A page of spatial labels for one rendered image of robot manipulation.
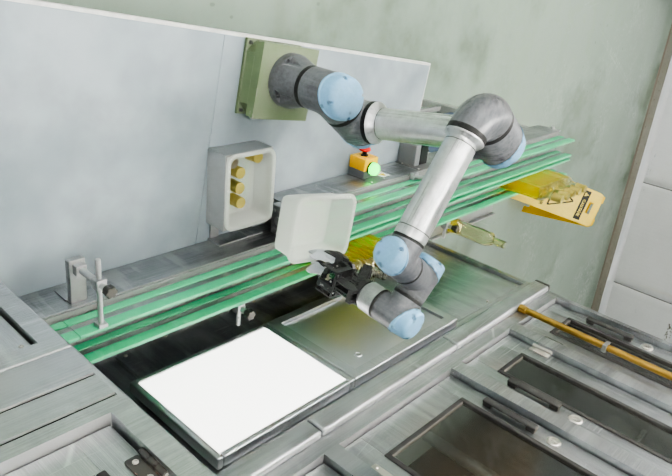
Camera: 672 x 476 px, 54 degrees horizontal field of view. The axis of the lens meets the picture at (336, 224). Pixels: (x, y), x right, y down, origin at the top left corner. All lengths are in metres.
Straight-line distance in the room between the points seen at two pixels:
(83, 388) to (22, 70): 0.73
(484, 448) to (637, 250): 6.43
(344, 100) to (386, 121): 0.13
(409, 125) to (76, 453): 1.11
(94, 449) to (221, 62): 1.11
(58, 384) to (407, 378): 0.94
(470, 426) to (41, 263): 1.10
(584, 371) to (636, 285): 6.06
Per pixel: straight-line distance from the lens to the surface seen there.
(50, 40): 1.57
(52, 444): 1.03
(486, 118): 1.50
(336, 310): 2.00
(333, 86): 1.69
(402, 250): 1.39
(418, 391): 1.77
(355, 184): 2.19
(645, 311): 8.16
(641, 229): 7.90
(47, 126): 1.60
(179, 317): 1.75
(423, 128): 1.69
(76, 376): 1.13
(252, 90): 1.83
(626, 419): 1.93
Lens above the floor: 2.16
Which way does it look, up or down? 37 degrees down
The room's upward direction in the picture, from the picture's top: 114 degrees clockwise
